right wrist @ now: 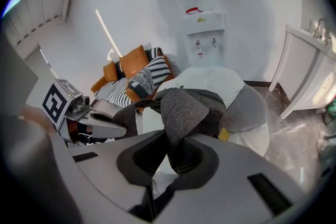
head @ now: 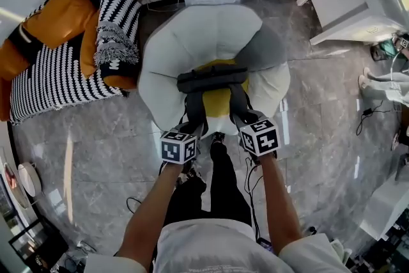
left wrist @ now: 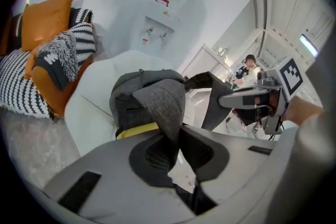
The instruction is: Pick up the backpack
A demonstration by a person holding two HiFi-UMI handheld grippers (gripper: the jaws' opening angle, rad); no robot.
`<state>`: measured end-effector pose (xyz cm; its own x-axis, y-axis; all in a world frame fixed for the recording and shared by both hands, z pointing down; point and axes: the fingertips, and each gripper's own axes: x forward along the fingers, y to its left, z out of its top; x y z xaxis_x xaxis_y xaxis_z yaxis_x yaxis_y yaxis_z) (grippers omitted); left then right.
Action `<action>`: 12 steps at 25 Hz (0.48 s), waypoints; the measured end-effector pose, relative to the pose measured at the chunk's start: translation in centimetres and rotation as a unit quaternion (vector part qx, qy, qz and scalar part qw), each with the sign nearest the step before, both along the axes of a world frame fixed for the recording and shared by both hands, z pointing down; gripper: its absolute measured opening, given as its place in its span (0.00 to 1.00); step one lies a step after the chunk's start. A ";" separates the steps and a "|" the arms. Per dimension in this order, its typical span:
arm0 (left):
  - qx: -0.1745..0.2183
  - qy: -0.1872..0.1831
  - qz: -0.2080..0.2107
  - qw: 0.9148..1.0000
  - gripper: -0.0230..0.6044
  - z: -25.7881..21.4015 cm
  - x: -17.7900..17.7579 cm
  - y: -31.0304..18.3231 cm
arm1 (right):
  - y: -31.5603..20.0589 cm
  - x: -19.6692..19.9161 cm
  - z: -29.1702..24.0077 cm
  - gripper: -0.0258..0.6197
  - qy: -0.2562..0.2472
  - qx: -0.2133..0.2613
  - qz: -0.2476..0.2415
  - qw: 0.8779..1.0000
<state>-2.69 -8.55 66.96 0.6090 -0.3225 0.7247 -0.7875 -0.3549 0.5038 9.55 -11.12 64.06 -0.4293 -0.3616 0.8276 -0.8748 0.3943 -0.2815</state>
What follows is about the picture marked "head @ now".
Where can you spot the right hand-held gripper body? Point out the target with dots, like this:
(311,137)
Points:
(260,137)

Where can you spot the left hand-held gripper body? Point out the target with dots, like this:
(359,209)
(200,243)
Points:
(177,148)

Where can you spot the black backpack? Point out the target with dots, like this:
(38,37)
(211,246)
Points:
(211,80)

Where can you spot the white round beanbag chair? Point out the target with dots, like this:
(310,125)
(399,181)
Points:
(198,35)

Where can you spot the person's right forearm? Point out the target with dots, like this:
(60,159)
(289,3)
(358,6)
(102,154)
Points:
(281,201)

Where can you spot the person's left forearm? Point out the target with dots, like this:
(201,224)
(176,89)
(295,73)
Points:
(150,211)

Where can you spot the black white striped sofa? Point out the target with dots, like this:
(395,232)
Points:
(57,19)

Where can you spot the person's right leg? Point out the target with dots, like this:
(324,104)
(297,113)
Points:
(227,182)

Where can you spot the black smartphone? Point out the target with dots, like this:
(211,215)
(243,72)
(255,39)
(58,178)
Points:
(265,244)

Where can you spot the person's white shirt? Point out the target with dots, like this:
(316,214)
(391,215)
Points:
(217,249)

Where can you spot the small orange pillow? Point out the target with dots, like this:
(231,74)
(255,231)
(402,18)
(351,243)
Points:
(89,48)

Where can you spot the black white striped blanket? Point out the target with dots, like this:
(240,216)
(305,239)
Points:
(57,83)

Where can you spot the black white zigzag pillow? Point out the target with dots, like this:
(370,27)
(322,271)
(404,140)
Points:
(119,6)

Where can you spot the white side table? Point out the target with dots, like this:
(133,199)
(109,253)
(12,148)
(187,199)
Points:
(386,204)

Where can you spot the green wheeled bin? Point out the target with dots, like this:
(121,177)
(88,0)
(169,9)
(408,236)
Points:
(385,49)

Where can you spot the white round plate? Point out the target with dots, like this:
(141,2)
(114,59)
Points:
(29,179)

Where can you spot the large orange cushion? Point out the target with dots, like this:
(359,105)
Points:
(60,16)

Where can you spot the black monitor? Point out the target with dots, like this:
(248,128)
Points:
(41,246)

